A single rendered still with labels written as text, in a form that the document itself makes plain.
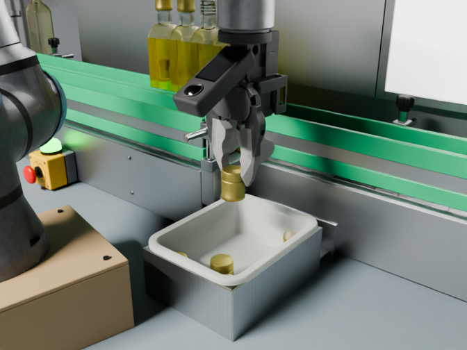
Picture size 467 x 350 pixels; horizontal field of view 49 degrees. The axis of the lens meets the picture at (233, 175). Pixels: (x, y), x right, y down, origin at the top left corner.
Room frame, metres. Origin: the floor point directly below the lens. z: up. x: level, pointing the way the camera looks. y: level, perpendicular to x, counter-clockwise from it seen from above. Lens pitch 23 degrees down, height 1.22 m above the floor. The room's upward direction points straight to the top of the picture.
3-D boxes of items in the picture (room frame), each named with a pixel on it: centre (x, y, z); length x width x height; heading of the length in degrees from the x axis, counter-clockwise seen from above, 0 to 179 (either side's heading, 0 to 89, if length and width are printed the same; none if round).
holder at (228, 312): (0.69, -0.02, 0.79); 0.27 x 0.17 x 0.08; 141
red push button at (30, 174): (1.01, 0.43, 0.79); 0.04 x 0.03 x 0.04; 51
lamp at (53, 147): (1.04, 0.40, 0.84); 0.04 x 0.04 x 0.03
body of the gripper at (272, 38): (0.70, -0.02, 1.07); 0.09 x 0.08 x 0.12; 137
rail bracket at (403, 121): (0.83, -0.29, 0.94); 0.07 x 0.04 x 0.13; 141
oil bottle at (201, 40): (1.01, 0.05, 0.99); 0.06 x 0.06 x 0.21; 51
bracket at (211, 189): (0.84, 0.01, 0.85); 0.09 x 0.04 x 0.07; 141
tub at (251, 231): (0.67, 0.00, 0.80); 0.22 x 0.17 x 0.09; 141
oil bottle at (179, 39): (1.04, 0.09, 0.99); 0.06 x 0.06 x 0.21; 51
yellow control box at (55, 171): (1.04, 0.40, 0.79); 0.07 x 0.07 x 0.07; 51
